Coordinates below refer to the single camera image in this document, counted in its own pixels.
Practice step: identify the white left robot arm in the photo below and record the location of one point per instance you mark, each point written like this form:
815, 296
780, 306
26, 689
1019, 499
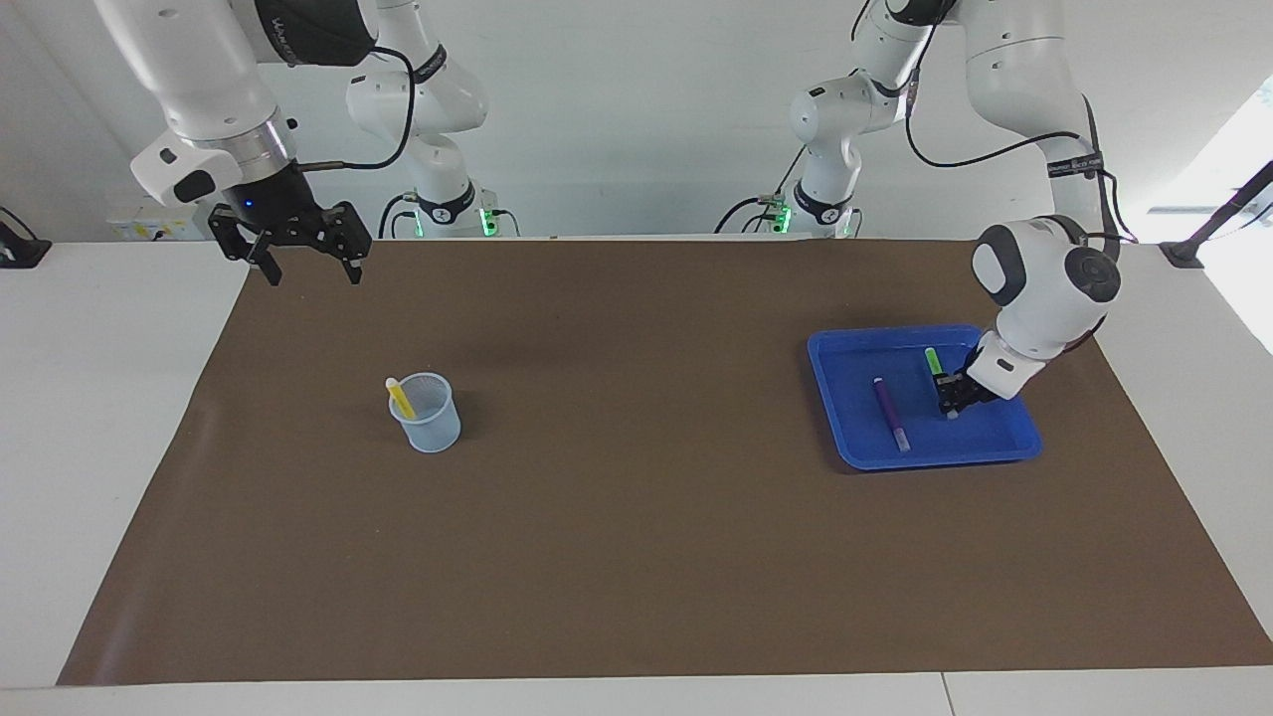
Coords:
1044, 288

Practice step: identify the brown table mat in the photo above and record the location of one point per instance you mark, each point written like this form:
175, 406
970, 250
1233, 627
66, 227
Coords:
636, 547

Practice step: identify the blue plastic tray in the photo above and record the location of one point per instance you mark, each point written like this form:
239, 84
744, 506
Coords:
865, 398

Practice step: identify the white wall socket box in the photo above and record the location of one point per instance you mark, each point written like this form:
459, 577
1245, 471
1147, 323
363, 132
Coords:
154, 219

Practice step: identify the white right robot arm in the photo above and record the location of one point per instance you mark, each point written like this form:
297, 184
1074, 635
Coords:
199, 70

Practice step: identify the yellow marker pen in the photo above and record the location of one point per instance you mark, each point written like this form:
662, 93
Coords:
401, 400

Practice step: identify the translucent plastic cup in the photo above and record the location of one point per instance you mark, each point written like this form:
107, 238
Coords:
430, 428

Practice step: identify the green marker pen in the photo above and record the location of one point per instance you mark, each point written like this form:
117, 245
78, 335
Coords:
933, 361

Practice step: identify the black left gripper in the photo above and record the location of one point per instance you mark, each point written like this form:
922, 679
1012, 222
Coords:
977, 390

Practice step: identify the black clamp stand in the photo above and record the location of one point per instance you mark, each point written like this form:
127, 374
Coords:
1218, 219

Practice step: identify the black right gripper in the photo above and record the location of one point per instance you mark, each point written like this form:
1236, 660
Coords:
271, 199

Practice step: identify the purple marker pen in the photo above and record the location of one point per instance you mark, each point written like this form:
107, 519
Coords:
892, 413

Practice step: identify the black table mount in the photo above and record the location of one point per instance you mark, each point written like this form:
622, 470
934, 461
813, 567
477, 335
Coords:
22, 251

